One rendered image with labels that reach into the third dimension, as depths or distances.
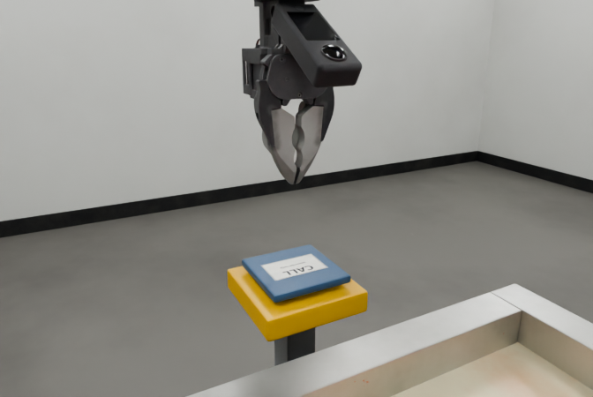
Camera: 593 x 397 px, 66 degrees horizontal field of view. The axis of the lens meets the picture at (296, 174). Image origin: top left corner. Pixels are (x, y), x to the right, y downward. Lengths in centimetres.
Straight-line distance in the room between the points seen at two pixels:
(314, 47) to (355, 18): 363
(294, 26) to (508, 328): 35
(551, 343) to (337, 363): 20
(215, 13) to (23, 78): 132
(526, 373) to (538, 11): 448
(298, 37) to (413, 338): 29
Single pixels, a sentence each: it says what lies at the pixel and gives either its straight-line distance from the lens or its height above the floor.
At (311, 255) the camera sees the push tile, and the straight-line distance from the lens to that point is 60.
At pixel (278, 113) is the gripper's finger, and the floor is 116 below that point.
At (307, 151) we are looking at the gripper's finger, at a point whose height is 111.
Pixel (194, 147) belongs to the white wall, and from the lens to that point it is 355.
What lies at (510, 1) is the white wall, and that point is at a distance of 504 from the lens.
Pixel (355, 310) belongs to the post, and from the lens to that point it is 56.
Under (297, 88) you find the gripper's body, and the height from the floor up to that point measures 118.
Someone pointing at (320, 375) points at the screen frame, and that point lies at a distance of 38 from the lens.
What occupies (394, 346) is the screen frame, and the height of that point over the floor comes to 99.
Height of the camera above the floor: 123
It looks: 16 degrees down
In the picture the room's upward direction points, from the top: straight up
